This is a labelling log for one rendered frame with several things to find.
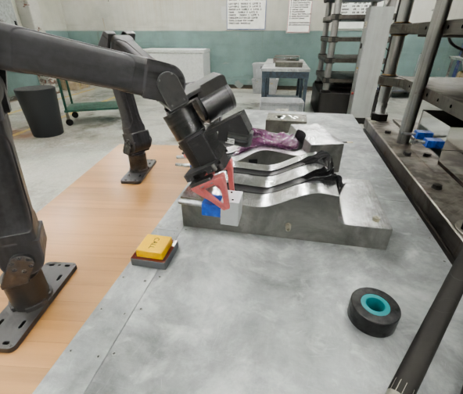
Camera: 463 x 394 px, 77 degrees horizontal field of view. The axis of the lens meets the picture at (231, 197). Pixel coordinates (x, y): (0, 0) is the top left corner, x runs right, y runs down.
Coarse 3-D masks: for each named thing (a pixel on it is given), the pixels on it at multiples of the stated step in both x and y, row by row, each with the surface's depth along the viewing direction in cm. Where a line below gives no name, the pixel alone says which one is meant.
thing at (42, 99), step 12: (24, 96) 367; (36, 96) 370; (48, 96) 380; (24, 108) 376; (36, 108) 376; (48, 108) 384; (36, 120) 384; (48, 120) 390; (60, 120) 407; (36, 132) 394; (48, 132) 396; (60, 132) 410
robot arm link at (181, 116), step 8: (192, 96) 52; (184, 104) 50; (200, 104) 51; (168, 112) 51; (176, 112) 49; (184, 112) 50; (192, 112) 51; (200, 112) 52; (168, 120) 50; (176, 120) 50; (184, 120) 50; (192, 120) 50; (200, 120) 52; (176, 128) 50; (184, 128) 50; (192, 128) 51; (200, 128) 52; (176, 136) 52; (184, 136) 51
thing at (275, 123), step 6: (270, 114) 154; (276, 114) 154; (282, 114) 154; (288, 114) 154; (294, 114) 154; (300, 114) 154; (270, 120) 145; (276, 120) 144; (282, 120) 144; (288, 120) 143; (294, 120) 143; (300, 120) 143; (306, 120) 143; (270, 126) 146; (276, 126) 145; (282, 126) 145; (288, 126) 144; (276, 132) 147; (288, 132) 146
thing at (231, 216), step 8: (232, 192) 59; (240, 192) 59; (184, 200) 60; (192, 200) 60; (208, 200) 59; (232, 200) 56; (240, 200) 57; (208, 208) 58; (216, 208) 58; (232, 208) 56; (240, 208) 59; (216, 216) 58; (224, 216) 58; (232, 216) 57; (240, 216) 60; (232, 224) 58
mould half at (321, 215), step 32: (288, 160) 89; (192, 192) 74; (288, 192) 70; (320, 192) 65; (352, 192) 81; (192, 224) 76; (224, 224) 74; (256, 224) 72; (320, 224) 69; (352, 224) 67; (384, 224) 67
